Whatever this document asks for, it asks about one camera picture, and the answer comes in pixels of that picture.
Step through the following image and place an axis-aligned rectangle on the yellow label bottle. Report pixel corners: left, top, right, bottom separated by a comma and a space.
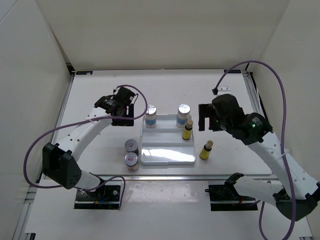
199, 140, 214, 160
182, 119, 193, 140

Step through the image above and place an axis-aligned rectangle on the blue label bead jar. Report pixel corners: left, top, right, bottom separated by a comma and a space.
176, 103, 192, 128
144, 104, 157, 129

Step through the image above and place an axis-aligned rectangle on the dark spice jar red label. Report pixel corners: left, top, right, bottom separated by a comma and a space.
124, 139, 139, 155

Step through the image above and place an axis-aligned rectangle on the tan spice jar red label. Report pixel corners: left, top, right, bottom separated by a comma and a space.
124, 152, 140, 171

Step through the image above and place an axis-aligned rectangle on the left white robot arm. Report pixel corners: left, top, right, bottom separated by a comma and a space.
42, 86, 135, 200

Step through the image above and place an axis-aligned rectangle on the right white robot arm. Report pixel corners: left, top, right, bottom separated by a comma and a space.
198, 94, 320, 222

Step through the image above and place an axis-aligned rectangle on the white tiered organizer tray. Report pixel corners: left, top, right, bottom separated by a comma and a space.
140, 114, 196, 167

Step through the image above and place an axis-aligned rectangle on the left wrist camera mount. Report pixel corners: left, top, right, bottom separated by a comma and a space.
128, 93, 139, 106

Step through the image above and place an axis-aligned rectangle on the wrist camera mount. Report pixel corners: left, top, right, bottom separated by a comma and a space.
217, 85, 232, 96
128, 93, 139, 106

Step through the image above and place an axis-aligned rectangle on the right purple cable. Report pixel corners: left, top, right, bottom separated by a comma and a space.
211, 59, 298, 240

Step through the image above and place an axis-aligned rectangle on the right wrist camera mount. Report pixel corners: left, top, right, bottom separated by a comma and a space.
217, 85, 232, 96

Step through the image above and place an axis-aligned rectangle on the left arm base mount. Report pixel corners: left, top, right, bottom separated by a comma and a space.
73, 176, 126, 210

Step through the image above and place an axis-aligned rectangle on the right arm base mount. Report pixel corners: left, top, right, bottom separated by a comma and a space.
204, 172, 260, 212

